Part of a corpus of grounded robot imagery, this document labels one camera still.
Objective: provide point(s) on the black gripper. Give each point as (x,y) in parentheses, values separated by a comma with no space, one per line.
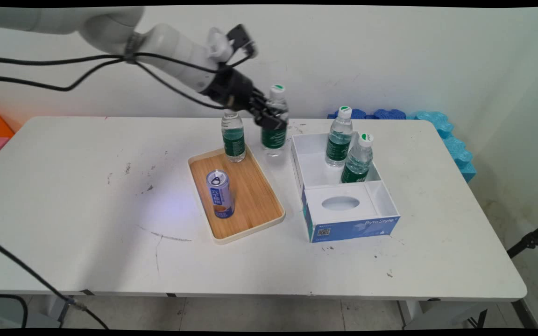
(231,88)

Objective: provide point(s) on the clear green-label water bottle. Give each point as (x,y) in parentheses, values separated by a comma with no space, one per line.
(234,140)
(274,140)
(339,144)
(357,165)

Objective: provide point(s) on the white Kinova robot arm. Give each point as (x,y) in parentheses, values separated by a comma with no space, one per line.
(171,46)

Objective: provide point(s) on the wooden tray with cream rim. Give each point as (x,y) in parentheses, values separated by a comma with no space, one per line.
(255,200)

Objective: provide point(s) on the dark blue foam piece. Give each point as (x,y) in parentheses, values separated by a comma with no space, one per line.
(390,114)
(357,114)

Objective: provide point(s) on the blue and silver drink can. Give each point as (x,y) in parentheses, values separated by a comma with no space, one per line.
(220,196)

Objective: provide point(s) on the white and blue tissue box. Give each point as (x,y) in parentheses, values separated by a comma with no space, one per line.
(343,224)

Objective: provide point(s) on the light blue foam piece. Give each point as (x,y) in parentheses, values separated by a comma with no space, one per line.
(432,121)
(460,156)

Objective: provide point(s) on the white table leg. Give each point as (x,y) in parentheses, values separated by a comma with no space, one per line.
(59,310)

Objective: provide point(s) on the black tripod stand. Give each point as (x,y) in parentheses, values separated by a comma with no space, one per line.
(530,240)

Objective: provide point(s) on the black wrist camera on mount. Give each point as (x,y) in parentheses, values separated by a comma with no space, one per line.
(238,35)

